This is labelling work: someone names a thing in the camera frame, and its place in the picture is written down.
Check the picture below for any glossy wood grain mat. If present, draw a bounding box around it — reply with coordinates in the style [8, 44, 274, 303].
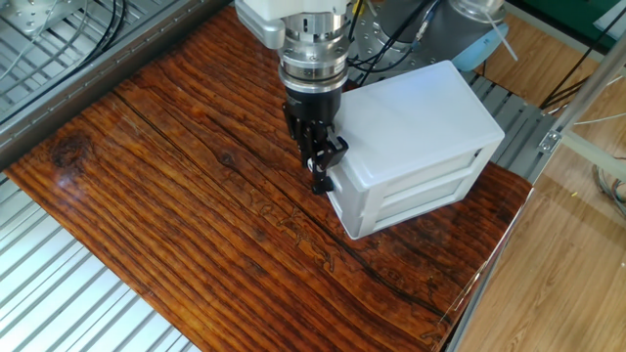
[3, 4, 534, 352]

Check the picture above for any silver plate with screws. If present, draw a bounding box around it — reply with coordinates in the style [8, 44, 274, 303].
[0, 0, 82, 38]

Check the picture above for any white power strip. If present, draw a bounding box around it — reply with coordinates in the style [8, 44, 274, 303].
[592, 0, 626, 41]

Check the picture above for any white vented wrist box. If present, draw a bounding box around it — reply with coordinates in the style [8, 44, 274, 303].
[233, 0, 354, 50]

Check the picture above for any coloured wire bundle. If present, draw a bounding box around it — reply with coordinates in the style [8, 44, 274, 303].
[591, 155, 626, 219]

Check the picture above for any aluminium table edge rail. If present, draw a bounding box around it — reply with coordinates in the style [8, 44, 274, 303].
[0, 0, 234, 170]

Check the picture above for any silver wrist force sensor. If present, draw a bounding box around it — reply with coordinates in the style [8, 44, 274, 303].
[277, 12, 352, 94]

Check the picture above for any black floor cable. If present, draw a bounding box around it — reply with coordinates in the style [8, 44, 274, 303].
[537, 4, 626, 111]

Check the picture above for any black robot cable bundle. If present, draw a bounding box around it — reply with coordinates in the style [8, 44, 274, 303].
[344, 0, 441, 74]

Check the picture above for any aluminium cross bar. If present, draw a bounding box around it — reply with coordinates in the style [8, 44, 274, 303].
[559, 130, 626, 183]

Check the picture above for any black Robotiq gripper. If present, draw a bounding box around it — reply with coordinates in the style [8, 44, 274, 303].
[283, 87, 350, 178]

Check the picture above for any white plastic drawer cabinet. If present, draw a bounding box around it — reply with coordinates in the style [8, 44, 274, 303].
[325, 59, 506, 241]

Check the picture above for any grey robot mounting plate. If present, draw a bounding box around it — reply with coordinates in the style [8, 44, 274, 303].
[350, 14, 422, 84]

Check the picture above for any metal cable plug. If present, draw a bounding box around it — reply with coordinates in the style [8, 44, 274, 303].
[413, 0, 441, 45]

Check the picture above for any black cable pair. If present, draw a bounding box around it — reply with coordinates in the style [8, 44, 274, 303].
[0, 0, 129, 126]

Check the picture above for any aluminium frame beam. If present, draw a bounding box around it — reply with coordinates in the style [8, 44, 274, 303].
[537, 41, 626, 156]

